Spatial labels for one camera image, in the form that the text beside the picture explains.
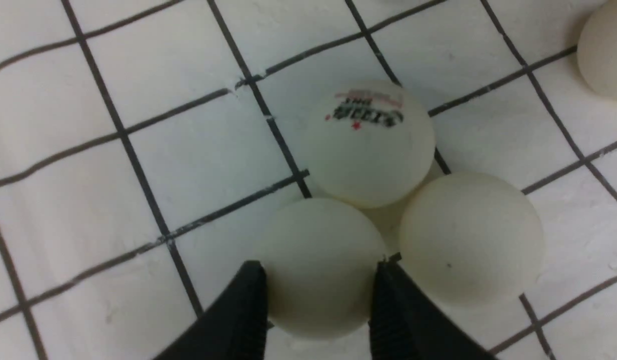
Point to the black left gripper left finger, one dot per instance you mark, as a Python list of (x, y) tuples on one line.
[(234, 327)]

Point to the white grid tablecloth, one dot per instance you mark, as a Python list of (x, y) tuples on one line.
[(143, 144)]

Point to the white ping-pong ball with logo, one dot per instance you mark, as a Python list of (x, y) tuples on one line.
[(369, 143)]

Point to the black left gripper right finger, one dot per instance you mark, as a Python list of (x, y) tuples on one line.
[(405, 325)]

